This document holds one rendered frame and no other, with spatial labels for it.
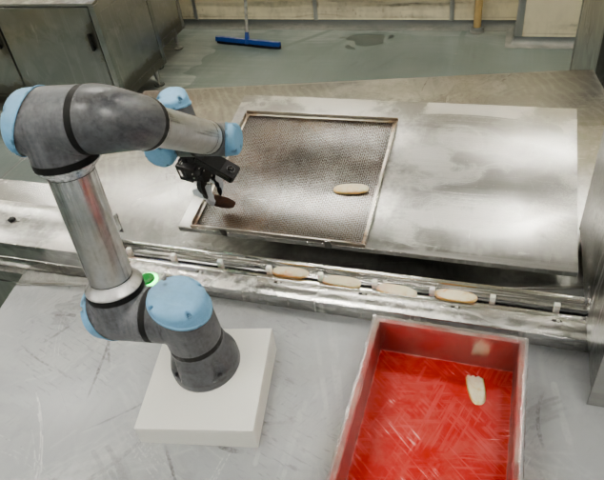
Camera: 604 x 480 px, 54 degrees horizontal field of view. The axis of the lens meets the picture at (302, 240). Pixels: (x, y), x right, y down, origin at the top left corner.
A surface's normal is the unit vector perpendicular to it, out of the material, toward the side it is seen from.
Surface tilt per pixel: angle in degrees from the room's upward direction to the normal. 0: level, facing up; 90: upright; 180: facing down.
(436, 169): 10
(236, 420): 4
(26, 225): 0
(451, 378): 0
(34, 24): 90
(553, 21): 90
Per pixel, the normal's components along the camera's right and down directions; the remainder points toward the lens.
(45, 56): -0.29, 0.65
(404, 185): -0.16, -0.63
